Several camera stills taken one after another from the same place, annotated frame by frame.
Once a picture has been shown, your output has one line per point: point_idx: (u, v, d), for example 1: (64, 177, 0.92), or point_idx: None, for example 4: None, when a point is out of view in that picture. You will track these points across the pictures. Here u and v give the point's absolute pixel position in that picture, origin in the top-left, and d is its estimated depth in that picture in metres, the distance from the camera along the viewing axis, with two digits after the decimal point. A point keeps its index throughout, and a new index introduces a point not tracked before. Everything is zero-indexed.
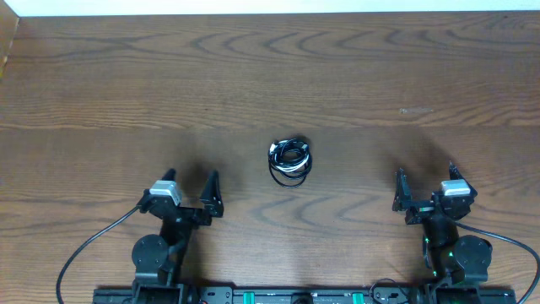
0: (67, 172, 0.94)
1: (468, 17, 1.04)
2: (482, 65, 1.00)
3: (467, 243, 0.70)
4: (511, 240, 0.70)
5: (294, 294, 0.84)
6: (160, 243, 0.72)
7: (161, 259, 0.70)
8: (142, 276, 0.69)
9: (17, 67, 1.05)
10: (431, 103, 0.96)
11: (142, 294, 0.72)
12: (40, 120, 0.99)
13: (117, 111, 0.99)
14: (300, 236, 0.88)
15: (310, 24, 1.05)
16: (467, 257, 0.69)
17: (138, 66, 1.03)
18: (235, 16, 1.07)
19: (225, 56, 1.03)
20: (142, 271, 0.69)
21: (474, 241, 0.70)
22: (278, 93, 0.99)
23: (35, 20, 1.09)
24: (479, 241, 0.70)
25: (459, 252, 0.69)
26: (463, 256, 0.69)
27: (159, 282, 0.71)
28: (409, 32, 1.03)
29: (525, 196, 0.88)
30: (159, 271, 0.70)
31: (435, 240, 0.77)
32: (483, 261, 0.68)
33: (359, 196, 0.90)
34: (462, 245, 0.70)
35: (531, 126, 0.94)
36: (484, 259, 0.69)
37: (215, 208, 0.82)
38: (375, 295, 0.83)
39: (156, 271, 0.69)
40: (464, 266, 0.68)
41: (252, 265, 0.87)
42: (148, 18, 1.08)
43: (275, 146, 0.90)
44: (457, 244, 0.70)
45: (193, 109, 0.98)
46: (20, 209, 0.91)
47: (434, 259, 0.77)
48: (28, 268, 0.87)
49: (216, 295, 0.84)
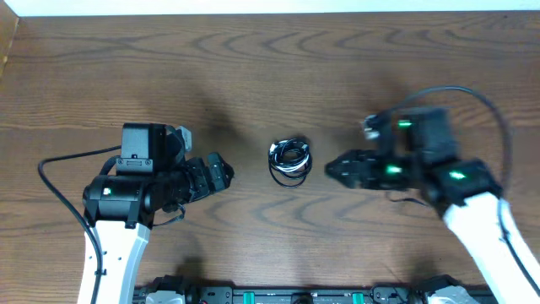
0: (67, 172, 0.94)
1: (469, 17, 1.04)
2: (482, 65, 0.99)
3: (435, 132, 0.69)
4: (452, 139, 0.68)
5: (294, 294, 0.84)
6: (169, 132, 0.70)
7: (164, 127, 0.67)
8: (134, 123, 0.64)
9: (17, 67, 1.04)
10: (431, 103, 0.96)
11: (122, 160, 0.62)
12: (40, 120, 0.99)
13: (117, 111, 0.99)
14: (300, 236, 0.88)
15: (310, 24, 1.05)
16: (429, 127, 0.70)
17: (138, 66, 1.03)
18: (236, 16, 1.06)
19: (225, 57, 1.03)
20: (137, 124, 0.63)
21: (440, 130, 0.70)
22: (278, 93, 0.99)
23: (35, 20, 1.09)
24: (440, 109, 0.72)
25: (417, 123, 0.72)
26: (437, 126, 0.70)
27: (145, 143, 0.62)
28: (408, 32, 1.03)
29: (524, 196, 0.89)
30: (153, 132, 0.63)
31: (416, 132, 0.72)
32: (443, 136, 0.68)
33: (359, 196, 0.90)
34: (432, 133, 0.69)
35: (531, 126, 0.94)
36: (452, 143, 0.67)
37: (218, 162, 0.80)
38: (375, 295, 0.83)
39: (149, 127, 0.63)
40: (432, 144, 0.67)
41: (252, 265, 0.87)
42: (147, 18, 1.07)
43: (275, 146, 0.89)
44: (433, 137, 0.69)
45: (193, 108, 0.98)
46: (19, 210, 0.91)
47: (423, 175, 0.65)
48: (28, 268, 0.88)
49: (216, 295, 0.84)
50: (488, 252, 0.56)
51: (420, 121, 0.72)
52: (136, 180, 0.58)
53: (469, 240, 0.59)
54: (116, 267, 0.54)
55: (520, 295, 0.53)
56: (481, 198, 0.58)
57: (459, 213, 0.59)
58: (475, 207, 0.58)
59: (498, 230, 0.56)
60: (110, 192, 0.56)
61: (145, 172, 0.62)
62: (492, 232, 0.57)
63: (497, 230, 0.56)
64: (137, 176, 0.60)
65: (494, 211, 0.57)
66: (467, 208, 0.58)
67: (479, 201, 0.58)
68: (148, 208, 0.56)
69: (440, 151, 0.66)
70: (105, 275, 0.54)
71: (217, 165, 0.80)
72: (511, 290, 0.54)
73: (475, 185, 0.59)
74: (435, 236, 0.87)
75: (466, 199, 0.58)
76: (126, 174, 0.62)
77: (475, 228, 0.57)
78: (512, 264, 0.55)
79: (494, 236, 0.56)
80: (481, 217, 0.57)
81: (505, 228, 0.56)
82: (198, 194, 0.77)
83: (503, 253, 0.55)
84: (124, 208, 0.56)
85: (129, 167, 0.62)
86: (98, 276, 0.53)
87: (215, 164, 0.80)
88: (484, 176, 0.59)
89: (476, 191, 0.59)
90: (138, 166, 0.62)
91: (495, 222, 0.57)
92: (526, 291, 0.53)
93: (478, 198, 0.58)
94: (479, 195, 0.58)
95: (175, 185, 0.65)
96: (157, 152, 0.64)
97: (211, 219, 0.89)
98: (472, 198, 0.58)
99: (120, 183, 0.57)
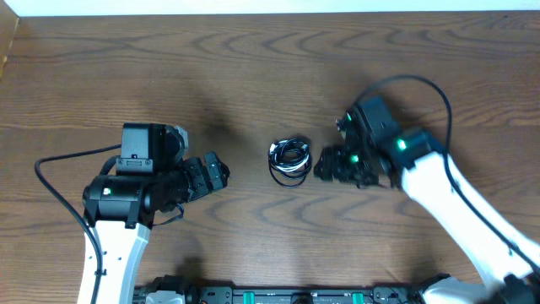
0: (67, 172, 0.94)
1: (469, 17, 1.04)
2: (482, 65, 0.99)
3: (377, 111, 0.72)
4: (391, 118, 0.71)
5: (294, 294, 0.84)
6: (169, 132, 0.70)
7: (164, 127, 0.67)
8: (134, 123, 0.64)
9: (17, 67, 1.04)
10: (431, 103, 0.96)
11: (123, 160, 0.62)
12: (40, 120, 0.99)
13: (117, 111, 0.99)
14: (300, 236, 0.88)
15: (310, 24, 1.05)
16: (373, 111, 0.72)
17: (138, 66, 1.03)
18: (236, 16, 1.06)
19: (225, 57, 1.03)
20: (136, 124, 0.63)
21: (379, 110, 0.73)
22: (278, 93, 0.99)
23: (35, 20, 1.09)
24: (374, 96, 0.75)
25: (358, 114, 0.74)
26: (372, 108, 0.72)
27: (145, 143, 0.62)
28: (408, 32, 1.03)
29: (524, 196, 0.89)
30: (153, 132, 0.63)
31: (359, 121, 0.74)
32: (386, 117, 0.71)
33: (359, 196, 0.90)
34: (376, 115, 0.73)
35: (531, 126, 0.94)
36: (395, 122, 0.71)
37: (216, 161, 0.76)
38: (375, 295, 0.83)
39: (149, 127, 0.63)
40: (375, 127, 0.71)
41: (252, 265, 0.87)
42: (147, 18, 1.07)
43: (275, 146, 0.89)
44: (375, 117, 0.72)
45: (193, 108, 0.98)
46: (20, 210, 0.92)
47: (376, 154, 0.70)
48: (28, 268, 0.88)
49: (216, 295, 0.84)
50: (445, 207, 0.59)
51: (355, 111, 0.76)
52: (136, 180, 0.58)
53: (425, 198, 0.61)
54: (116, 267, 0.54)
55: (481, 241, 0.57)
56: (429, 159, 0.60)
57: (413, 178, 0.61)
58: (423, 169, 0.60)
59: (448, 183, 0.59)
60: (110, 192, 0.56)
61: (144, 172, 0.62)
62: (444, 188, 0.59)
63: (447, 185, 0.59)
64: (137, 176, 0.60)
65: (441, 166, 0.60)
66: (418, 170, 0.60)
67: (428, 161, 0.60)
68: (148, 208, 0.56)
69: (383, 132, 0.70)
70: (105, 275, 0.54)
71: (214, 165, 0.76)
72: (473, 239, 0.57)
73: (420, 152, 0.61)
74: (435, 236, 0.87)
75: (416, 165, 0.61)
76: (126, 173, 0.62)
77: (429, 188, 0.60)
78: (469, 214, 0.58)
79: (445, 191, 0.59)
80: (431, 176, 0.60)
81: (454, 180, 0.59)
82: (196, 194, 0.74)
83: (458, 206, 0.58)
84: (124, 208, 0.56)
85: (129, 167, 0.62)
86: (98, 276, 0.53)
87: (212, 163, 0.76)
88: (429, 141, 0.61)
89: (423, 155, 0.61)
90: (138, 166, 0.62)
91: (444, 177, 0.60)
92: (483, 234, 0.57)
93: (426, 161, 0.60)
94: (427, 158, 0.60)
95: (175, 185, 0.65)
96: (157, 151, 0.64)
97: (211, 219, 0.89)
98: (419, 163, 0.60)
99: (119, 182, 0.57)
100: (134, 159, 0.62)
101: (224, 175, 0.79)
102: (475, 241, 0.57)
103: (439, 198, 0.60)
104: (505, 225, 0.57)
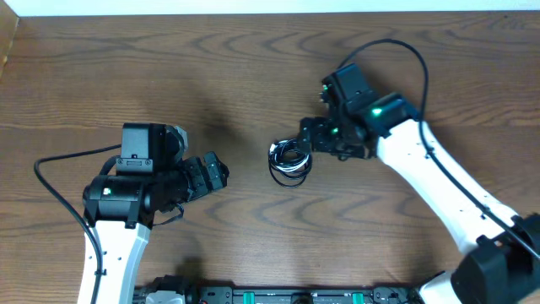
0: (67, 172, 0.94)
1: (469, 17, 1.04)
2: (482, 65, 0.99)
3: (350, 77, 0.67)
4: (364, 84, 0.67)
5: (294, 294, 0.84)
6: (169, 132, 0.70)
7: (164, 128, 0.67)
8: (134, 123, 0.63)
9: (16, 67, 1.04)
10: (431, 103, 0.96)
11: (123, 160, 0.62)
12: (40, 120, 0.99)
13: (117, 111, 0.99)
14: (300, 236, 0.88)
15: (310, 23, 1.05)
16: (347, 79, 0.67)
17: (138, 66, 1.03)
18: (236, 16, 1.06)
19: (225, 56, 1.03)
20: (137, 124, 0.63)
21: (353, 74, 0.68)
22: (278, 93, 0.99)
23: (35, 20, 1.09)
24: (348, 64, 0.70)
25: (332, 82, 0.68)
26: (346, 75, 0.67)
27: (145, 143, 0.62)
28: (408, 32, 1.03)
29: (525, 196, 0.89)
30: (153, 132, 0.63)
31: (332, 90, 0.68)
32: (361, 86, 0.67)
33: (359, 196, 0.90)
34: (349, 79, 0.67)
35: (531, 126, 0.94)
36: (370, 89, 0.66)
37: (216, 161, 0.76)
38: (375, 295, 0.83)
39: (149, 127, 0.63)
40: (350, 94, 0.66)
41: (252, 265, 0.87)
42: (147, 18, 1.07)
43: (275, 146, 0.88)
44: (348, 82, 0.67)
45: (193, 108, 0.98)
46: (20, 210, 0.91)
47: (350, 123, 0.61)
48: (28, 268, 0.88)
49: (216, 295, 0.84)
50: (421, 172, 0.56)
51: (328, 80, 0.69)
52: (136, 180, 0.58)
53: (402, 165, 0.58)
54: (116, 267, 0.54)
55: (451, 201, 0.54)
56: (403, 124, 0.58)
57: (387, 143, 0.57)
58: (398, 135, 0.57)
59: (421, 147, 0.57)
60: (110, 192, 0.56)
61: (144, 172, 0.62)
62: (418, 152, 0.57)
63: (421, 148, 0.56)
64: (137, 176, 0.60)
65: (416, 132, 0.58)
66: (393, 137, 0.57)
67: (404, 127, 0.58)
68: (148, 208, 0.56)
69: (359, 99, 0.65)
70: (105, 275, 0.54)
71: (213, 165, 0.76)
72: (445, 201, 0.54)
73: (396, 118, 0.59)
74: (435, 236, 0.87)
75: (391, 131, 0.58)
76: (126, 174, 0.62)
77: (404, 154, 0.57)
78: (440, 177, 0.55)
79: (419, 154, 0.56)
80: (406, 140, 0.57)
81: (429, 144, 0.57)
82: (196, 194, 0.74)
83: (429, 169, 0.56)
84: (124, 208, 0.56)
85: (129, 166, 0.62)
86: (98, 276, 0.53)
87: (212, 163, 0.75)
88: (403, 106, 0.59)
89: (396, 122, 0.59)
90: (138, 166, 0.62)
91: (418, 142, 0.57)
92: (456, 198, 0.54)
93: (401, 128, 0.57)
94: (402, 124, 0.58)
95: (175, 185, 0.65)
96: (157, 151, 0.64)
97: (211, 219, 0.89)
98: (394, 129, 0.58)
99: (119, 182, 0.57)
100: (134, 159, 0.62)
101: (225, 175, 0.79)
102: (445, 203, 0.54)
103: (411, 163, 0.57)
104: (477, 188, 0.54)
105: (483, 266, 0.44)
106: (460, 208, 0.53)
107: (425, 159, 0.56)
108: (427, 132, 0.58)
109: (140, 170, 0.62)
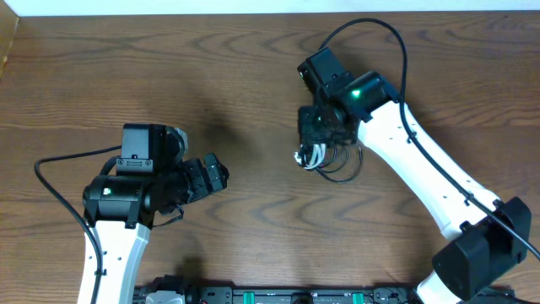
0: (67, 172, 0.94)
1: (469, 17, 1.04)
2: (482, 65, 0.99)
3: (326, 60, 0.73)
4: (340, 66, 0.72)
5: (294, 294, 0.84)
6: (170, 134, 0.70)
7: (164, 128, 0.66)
8: (134, 124, 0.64)
9: (16, 67, 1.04)
10: (431, 103, 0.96)
11: (122, 160, 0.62)
12: (40, 120, 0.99)
13: (117, 111, 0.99)
14: (300, 236, 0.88)
15: (310, 23, 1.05)
16: (321, 65, 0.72)
17: (138, 66, 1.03)
18: (236, 16, 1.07)
19: (225, 56, 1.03)
20: (137, 125, 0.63)
21: (329, 57, 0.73)
22: (278, 93, 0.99)
23: (35, 21, 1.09)
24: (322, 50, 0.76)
25: (308, 68, 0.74)
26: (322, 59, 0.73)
27: (145, 142, 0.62)
28: (409, 32, 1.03)
29: (525, 195, 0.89)
30: (153, 132, 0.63)
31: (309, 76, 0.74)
32: (338, 70, 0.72)
33: (359, 196, 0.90)
34: (323, 62, 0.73)
35: (531, 125, 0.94)
36: (346, 73, 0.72)
37: (216, 162, 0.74)
38: (375, 295, 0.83)
39: (148, 129, 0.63)
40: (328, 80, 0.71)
41: (252, 265, 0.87)
42: (147, 18, 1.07)
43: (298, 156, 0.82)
44: (325, 62, 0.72)
45: (193, 109, 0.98)
46: (20, 210, 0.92)
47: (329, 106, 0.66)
48: (27, 268, 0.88)
49: (216, 295, 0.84)
50: (403, 154, 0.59)
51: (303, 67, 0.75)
52: (136, 180, 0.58)
53: (383, 145, 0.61)
54: (116, 267, 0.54)
55: (436, 188, 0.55)
56: (384, 106, 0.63)
57: (369, 125, 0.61)
58: (380, 117, 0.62)
59: (403, 132, 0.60)
60: (110, 192, 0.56)
61: (145, 173, 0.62)
62: (401, 137, 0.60)
63: (403, 132, 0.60)
64: (137, 176, 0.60)
65: (398, 115, 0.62)
66: (374, 120, 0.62)
67: (385, 108, 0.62)
68: (148, 208, 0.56)
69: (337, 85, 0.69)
70: (105, 275, 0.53)
71: (213, 166, 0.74)
72: (431, 187, 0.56)
73: (375, 98, 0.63)
74: (435, 236, 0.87)
75: (371, 114, 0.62)
76: (126, 174, 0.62)
77: (386, 134, 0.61)
78: (425, 162, 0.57)
79: (402, 138, 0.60)
80: (386, 122, 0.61)
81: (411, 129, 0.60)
82: (196, 195, 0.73)
83: (413, 154, 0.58)
84: (123, 208, 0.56)
85: (129, 167, 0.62)
86: (98, 276, 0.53)
87: (212, 165, 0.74)
88: (381, 85, 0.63)
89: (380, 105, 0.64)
90: (138, 167, 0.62)
91: (398, 126, 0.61)
92: (435, 178, 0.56)
93: (380, 110, 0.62)
94: (383, 105, 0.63)
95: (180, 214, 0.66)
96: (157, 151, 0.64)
97: (211, 219, 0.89)
98: (374, 112, 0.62)
99: (120, 184, 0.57)
100: (133, 160, 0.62)
101: (225, 175, 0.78)
102: (426, 187, 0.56)
103: (394, 149, 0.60)
104: (460, 172, 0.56)
105: (465, 252, 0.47)
106: (444, 195, 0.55)
107: (407, 143, 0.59)
108: (407, 116, 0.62)
109: (139, 170, 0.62)
